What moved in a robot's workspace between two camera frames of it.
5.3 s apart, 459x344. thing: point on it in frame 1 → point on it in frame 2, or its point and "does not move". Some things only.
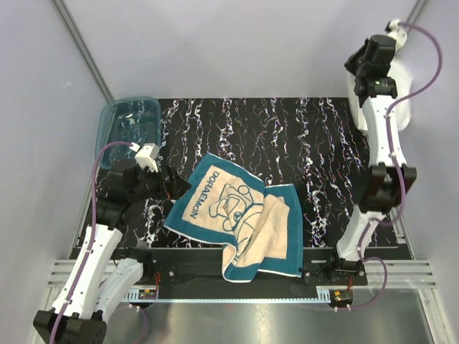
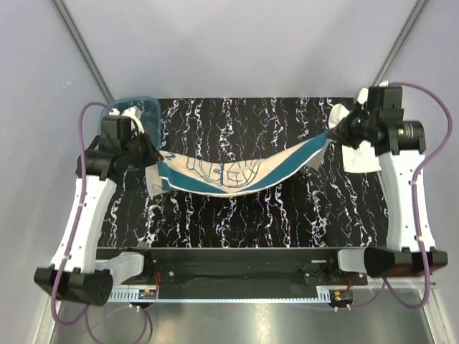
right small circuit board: (341, 296) does not move
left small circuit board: (149, 294) does not move
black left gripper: (175, 188) → (153, 156)
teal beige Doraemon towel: (259, 222) → (186, 175)
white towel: (400, 70) → (361, 157)
